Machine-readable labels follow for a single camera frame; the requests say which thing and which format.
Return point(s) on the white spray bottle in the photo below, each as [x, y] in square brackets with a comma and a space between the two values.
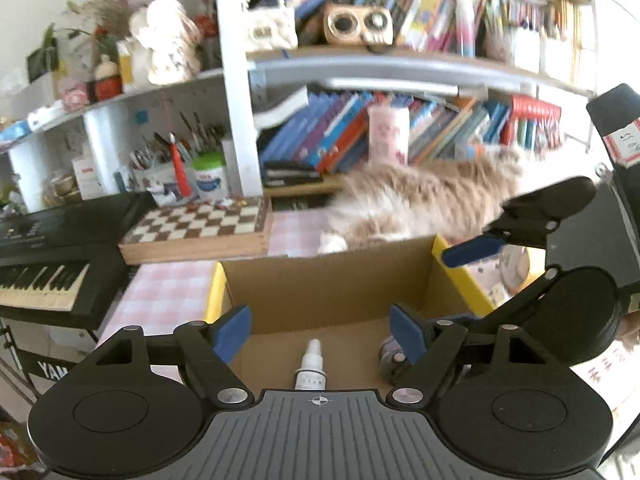
[310, 372]

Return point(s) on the pink printed cup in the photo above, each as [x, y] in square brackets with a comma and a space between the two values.
[389, 135]

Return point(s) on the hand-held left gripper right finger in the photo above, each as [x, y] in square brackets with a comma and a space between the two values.
[407, 332]

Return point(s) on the black keyboard stand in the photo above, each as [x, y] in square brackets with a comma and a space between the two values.
[45, 370]

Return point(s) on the colourful pencil holder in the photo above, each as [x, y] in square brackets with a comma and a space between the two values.
[537, 135]

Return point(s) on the white storage bin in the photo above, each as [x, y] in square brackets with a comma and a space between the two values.
[540, 52]

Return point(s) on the green lid white jar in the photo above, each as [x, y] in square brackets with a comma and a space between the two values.
[210, 180]

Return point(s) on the row of colourful books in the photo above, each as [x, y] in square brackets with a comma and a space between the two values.
[325, 130]

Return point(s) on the white quilted handbag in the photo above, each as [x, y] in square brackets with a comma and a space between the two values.
[270, 25]

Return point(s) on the white red label box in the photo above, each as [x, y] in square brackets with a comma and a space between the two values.
[90, 180]

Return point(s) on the dried flower bouquet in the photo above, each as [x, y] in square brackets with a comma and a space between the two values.
[105, 5]

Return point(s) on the pen holder with pens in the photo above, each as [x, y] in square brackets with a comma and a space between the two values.
[155, 180]

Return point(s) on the grey round object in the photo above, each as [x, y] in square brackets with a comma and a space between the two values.
[390, 360]

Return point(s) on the small pink box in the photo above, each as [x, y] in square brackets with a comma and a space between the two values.
[75, 97]

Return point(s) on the wooden retro radio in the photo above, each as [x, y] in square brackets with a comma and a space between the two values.
[357, 25]

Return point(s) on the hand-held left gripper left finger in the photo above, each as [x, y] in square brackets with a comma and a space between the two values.
[232, 332]

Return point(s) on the row of thin picture books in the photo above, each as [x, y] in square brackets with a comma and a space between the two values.
[425, 5]

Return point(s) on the yellow cardboard box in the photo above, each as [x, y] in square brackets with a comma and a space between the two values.
[325, 285]

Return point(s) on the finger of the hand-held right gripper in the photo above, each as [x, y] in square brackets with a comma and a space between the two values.
[515, 302]
[470, 252]

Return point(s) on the thick red dictionary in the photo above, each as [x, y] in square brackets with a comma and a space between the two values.
[535, 107]

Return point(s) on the fluffy orange white cat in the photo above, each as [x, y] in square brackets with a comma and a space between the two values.
[415, 200]

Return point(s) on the black keyboard piano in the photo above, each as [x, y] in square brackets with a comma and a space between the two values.
[55, 245]

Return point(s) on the desktop with pink checkered tablecloth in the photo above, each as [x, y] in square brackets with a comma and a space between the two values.
[165, 285]

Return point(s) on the white bookshelf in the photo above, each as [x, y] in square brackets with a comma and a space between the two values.
[235, 85]

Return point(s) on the white pink rabbit figure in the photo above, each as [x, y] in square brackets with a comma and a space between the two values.
[165, 40]

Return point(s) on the green potted plant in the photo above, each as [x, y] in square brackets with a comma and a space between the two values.
[45, 55]

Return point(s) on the red round doll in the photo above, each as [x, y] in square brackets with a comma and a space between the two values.
[107, 82]

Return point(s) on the wooden chess board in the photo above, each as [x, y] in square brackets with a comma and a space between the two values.
[200, 225]

